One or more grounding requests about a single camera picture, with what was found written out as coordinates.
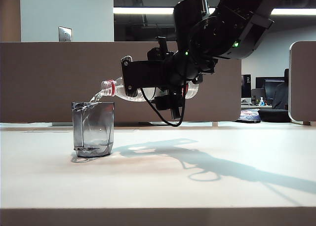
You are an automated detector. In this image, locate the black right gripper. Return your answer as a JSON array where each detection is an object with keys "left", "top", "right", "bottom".
[{"left": 147, "top": 37, "right": 204, "bottom": 121}]

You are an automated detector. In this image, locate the clear water bottle red label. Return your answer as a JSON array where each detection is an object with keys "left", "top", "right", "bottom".
[{"left": 100, "top": 75, "right": 199, "bottom": 103}]

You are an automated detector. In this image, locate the grey faceted glass mug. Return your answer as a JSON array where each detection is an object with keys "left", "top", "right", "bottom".
[{"left": 72, "top": 102, "right": 115, "bottom": 159}]

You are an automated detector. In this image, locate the grey oval stand base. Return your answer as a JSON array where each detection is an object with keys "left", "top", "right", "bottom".
[{"left": 148, "top": 121, "right": 180, "bottom": 126}]

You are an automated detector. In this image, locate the white ceiling light strip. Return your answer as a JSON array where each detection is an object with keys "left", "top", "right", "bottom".
[{"left": 113, "top": 7, "right": 316, "bottom": 16}]

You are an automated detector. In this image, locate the black sign with number two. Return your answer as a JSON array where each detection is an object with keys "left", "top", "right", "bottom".
[{"left": 241, "top": 74, "right": 252, "bottom": 99}]

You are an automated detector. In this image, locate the patterned blue white cushion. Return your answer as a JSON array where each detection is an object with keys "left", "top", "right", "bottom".
[{"left": 234, "top": 109, "right": 261, "bottom": 124}]

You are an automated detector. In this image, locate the black computer monitor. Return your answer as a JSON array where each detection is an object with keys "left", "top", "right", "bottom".
[{"left": 255, "top": 77, "right": 288, "bottom": 106}]

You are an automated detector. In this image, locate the long brown desk partition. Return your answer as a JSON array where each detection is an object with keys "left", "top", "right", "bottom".
[{"left": 0, "top": 41, "right": 242, "bottom": 125}]

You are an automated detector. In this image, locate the black round cushion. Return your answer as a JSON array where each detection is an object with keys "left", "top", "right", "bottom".
[{"left": 258, "top": 108, "right": 291, "bottom": 123}]

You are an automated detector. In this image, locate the black office chair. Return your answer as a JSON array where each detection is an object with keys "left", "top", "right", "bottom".
[{"left": 272, "top": 68, "right": 289, "bottom": 111}]

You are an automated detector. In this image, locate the brown partition with white edge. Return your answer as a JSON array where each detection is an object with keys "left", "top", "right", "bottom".
[{"left": 288, "top": 40, "right": 316, "bottom": 126}]

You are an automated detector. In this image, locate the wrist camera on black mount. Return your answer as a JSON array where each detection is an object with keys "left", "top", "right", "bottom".
[{"left": 120, "top": 55, "right": 171, "bottom": 99}]

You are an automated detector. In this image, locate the black camera cable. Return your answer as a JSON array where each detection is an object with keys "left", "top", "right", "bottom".
[{"left": 140, "top": 80, "right": 190, "bottom": 127}]

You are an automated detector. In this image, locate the metal wall switch plate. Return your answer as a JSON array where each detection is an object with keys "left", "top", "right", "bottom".
[{"left": 58, "top": 26, "right": 73, "bottom": 42}]

